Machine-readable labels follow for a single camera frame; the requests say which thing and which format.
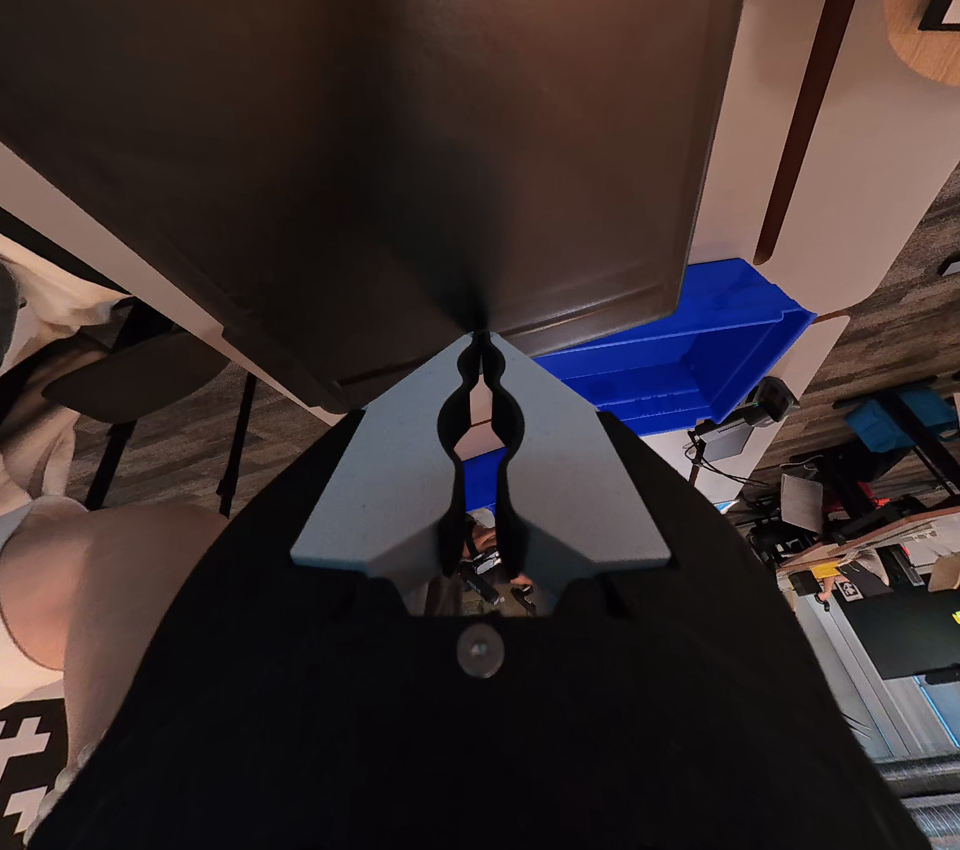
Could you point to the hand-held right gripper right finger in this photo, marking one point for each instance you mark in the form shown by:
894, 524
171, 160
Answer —
585, 483

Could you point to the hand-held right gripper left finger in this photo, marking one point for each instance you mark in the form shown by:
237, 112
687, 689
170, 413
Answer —
382, 483

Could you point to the blue plastic bin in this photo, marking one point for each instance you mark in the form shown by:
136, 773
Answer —
712, 340

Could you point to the black drawer cabinet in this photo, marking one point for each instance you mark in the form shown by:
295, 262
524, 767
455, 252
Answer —
375, 115

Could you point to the person's right forearm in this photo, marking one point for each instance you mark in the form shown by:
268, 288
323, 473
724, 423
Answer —
112, 580

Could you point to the grey box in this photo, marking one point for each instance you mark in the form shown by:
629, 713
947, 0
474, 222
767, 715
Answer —
731, 441

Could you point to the grey tablet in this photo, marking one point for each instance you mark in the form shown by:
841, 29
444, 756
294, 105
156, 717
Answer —
801, 501

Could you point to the black chair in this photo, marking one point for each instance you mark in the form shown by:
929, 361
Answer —
135, 370

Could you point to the cardboard box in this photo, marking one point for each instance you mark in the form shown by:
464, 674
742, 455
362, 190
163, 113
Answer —
877, 535

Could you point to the blue bag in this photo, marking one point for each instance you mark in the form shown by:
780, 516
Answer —
885, 423

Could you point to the black white patterned cloth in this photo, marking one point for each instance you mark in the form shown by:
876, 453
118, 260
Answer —
30, 775

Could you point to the wooden board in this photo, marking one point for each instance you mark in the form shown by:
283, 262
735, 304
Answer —
911, 52

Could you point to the small black camera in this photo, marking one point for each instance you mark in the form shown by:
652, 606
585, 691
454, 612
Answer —
772, 402

